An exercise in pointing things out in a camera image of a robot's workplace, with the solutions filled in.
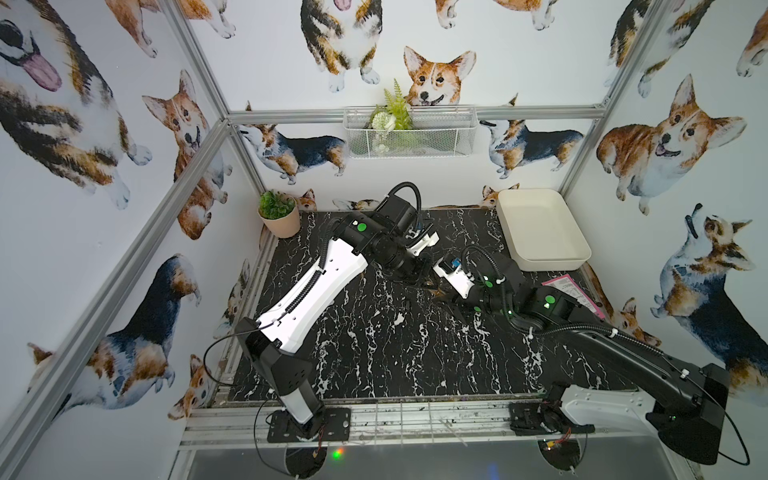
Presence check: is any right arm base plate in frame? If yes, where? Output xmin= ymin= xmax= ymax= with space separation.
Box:
xmin=508 ymin=402 xmax=596 ymax=436

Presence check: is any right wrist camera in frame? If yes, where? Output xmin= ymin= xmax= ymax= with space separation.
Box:
xmin=433 ymin=257 xmax=475 ymax=299

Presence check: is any potted green plant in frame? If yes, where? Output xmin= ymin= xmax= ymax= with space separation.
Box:
xmin=258 ymin=190 xmax=300 ymax=239

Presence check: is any pink card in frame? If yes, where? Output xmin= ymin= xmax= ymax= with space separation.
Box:
xmin=542 ymin=274 xmax=606 ymax=320

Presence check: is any cream rectangular tray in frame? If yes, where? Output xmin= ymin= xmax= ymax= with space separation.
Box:
xmin=496 ymin=189 xmax=592 ymax=272

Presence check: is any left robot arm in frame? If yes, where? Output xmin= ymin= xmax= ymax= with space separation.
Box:
xmin=236 ymin=182 xmax=438 ymax=427

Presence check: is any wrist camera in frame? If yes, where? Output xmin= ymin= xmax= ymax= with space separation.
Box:
xmin=406 ymin=232 xmax=439 ymax=257
xmin=433 ymin=257 xmax=475 ymax=299

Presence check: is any white wire basket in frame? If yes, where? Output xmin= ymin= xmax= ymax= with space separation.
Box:
xmin=343 ymin=106 xmax=479 ymax=159

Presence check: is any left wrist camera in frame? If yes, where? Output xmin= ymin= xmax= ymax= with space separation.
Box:
xmin=406 ymin=232 xmax=439 ymax=257

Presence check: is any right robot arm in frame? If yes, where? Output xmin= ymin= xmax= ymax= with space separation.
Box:
xmin=433 ymin=245 xmax=730 ymax=465

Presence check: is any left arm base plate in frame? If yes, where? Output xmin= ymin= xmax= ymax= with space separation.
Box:
xmin=267 ymin=407 xmax=352 ymax=443

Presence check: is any green fern with white flower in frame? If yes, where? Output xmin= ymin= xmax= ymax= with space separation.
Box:
xmin=368 ymin=80 xmax=414 ymax=156

